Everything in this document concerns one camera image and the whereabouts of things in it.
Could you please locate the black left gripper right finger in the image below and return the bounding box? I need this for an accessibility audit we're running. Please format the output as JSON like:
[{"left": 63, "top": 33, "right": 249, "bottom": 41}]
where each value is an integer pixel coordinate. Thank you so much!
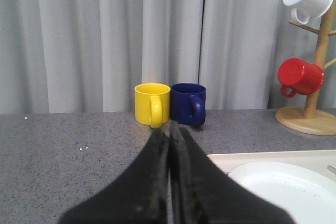
[{"left": 169, "top": 122, "right": 294, "bottom": 223}]

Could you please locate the grey curtain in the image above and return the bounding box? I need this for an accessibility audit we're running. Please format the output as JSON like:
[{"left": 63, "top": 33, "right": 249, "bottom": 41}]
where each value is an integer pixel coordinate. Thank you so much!
[{"left": 0, "top": 0, "right": 336, "bottom": 115}]

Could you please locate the yellow mug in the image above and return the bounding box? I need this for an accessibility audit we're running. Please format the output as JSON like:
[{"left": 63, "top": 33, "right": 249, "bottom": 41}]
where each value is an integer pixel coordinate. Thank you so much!
[{"left": 134, "top": 83, "right": 171, "bottom": 129}]

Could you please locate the white round plate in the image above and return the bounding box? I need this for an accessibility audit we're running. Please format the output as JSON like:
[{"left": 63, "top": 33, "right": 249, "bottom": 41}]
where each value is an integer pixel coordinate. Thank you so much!
[{"left": 229, "top": 162, "right": 335, "bottom": 223}]

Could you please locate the cream rabbit serving tray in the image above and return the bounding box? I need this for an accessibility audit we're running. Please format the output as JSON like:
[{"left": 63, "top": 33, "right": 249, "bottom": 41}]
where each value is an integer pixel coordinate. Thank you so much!
[{"left": 208, "top": 150, "right": 335, "bottom": 181}]

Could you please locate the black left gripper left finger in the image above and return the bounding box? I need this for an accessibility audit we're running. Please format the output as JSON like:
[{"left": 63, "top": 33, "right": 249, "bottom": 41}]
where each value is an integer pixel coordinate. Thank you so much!
[{"left": 59, "top": 129, "right": 169, "bottom": 223}]

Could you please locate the dark blue mug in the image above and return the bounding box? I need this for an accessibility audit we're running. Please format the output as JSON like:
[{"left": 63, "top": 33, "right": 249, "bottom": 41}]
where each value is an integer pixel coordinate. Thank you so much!
[{"left": 170, "top": 83, "right": 206, "bottom": 127}]

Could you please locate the wooden mug tree stand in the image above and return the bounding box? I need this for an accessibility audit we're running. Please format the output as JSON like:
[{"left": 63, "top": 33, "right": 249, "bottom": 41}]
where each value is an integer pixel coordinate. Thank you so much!
[{"left": 276, "top": 0, "right": 335, "bottom": 135}]

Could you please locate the red mug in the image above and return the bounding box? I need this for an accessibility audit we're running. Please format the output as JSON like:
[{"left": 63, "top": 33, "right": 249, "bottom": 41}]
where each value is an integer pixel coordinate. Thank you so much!
[{"left": 278, "top": 58, "right": 325, "bottom": 98}]

